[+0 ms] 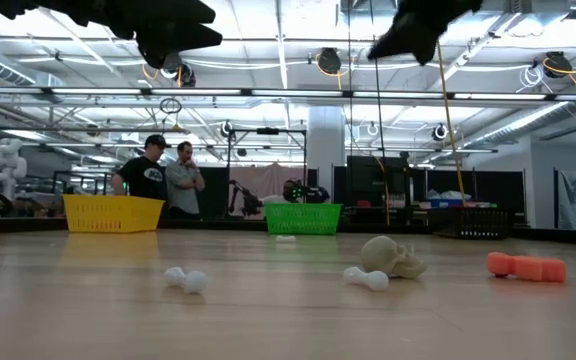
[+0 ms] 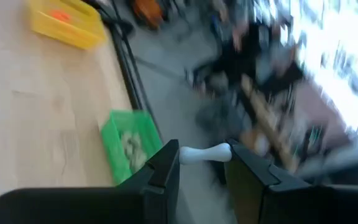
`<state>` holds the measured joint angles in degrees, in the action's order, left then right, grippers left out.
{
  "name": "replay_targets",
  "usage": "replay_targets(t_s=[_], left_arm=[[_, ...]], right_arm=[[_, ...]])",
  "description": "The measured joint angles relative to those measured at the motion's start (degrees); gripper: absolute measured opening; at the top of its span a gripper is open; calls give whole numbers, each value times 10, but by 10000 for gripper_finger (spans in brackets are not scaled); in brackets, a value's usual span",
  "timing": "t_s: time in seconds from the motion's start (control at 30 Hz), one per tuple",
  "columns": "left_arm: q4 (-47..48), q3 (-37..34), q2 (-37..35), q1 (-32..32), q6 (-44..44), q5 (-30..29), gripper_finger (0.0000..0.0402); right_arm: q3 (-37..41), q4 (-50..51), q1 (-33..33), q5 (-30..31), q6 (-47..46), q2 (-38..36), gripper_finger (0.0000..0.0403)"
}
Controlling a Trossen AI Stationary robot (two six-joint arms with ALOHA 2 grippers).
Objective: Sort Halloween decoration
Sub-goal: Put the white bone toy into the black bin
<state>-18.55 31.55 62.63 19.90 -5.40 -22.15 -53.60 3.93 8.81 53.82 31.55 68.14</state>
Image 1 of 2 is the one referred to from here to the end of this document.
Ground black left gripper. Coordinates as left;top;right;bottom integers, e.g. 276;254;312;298
37;0;223;70

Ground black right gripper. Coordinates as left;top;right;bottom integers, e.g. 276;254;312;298
366;0;484;66

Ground small beige plastic skull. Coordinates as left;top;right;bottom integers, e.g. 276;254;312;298
358;235;429;280

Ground long ceiling light strip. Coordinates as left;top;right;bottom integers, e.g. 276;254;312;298
0;85;576;102

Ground white structural column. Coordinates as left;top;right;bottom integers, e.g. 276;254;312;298
306;105;348;204

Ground black equipment cabinet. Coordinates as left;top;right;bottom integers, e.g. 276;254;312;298
345;155;410;221

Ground black partition panel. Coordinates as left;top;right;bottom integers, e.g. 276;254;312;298
127;165;230;222

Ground pink curtain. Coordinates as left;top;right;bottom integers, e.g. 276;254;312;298
228;162;308;220

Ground black plastic basket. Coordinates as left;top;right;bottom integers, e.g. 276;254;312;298
430;206;514;240

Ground yellow plastic basket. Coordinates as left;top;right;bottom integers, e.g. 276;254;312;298
62;193;166;234

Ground green plastic basket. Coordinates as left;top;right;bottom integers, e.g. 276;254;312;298
264;201;344;236

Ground white robot figure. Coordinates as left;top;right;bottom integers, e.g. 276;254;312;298
0;138;29;202

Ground thin black hanging cable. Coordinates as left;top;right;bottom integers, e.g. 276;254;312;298
346;0;355;166

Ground long black hanging cable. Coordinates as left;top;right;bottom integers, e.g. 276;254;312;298
369;0;392;226

